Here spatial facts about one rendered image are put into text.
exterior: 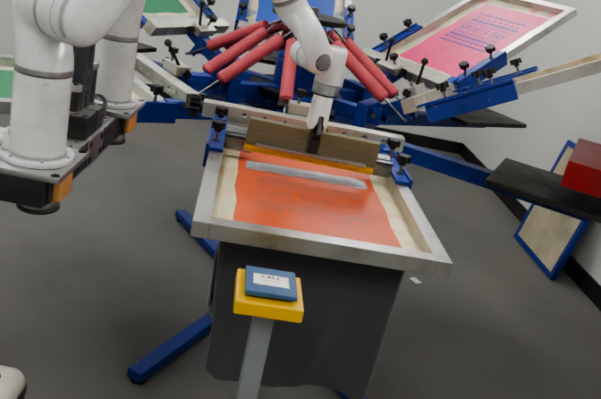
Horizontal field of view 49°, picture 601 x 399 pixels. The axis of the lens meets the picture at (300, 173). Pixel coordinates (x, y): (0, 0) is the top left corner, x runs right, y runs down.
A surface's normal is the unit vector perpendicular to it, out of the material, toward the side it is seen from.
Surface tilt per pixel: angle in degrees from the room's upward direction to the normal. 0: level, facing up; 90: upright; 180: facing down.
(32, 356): 0
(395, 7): 90
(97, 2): 84
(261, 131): 90
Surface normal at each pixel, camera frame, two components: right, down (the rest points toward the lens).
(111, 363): 0.20, -0.92
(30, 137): 0.08, 0.34
